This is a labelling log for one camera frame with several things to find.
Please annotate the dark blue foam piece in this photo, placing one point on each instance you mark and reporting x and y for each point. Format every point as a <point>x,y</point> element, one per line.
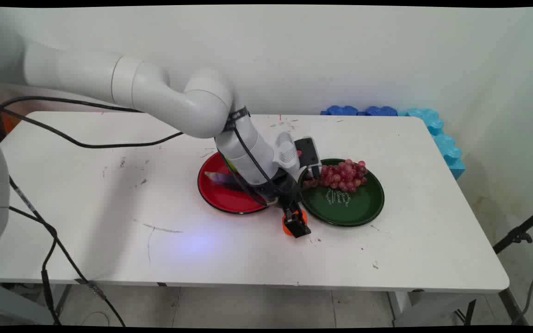
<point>341,110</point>
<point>381,111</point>

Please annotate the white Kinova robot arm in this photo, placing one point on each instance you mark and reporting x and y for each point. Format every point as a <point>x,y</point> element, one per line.
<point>155,88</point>

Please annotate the orange toy mandarin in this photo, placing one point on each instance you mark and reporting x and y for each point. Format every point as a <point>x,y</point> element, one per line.
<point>287,227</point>

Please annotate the light blue foam piece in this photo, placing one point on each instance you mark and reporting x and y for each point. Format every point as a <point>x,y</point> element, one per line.
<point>444,143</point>

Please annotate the orange object behind table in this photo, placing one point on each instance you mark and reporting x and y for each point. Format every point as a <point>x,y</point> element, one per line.
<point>11,122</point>

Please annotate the red grape bunch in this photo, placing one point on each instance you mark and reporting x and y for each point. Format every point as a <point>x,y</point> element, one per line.
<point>343,175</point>

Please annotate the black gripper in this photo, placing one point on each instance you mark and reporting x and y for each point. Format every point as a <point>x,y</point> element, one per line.
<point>285,190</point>

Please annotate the red round plate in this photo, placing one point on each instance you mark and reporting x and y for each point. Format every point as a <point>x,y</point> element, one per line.
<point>225,201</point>

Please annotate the purple toy eggplant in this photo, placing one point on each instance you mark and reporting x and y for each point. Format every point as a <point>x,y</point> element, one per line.
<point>222,179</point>

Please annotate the green round plate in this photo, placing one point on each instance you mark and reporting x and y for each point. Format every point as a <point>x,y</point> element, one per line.
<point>354,208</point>

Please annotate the black tripod stand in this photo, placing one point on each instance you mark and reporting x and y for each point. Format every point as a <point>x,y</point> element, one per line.
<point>518,233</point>

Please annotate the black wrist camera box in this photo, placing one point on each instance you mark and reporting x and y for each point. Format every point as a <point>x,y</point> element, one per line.
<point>308,152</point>

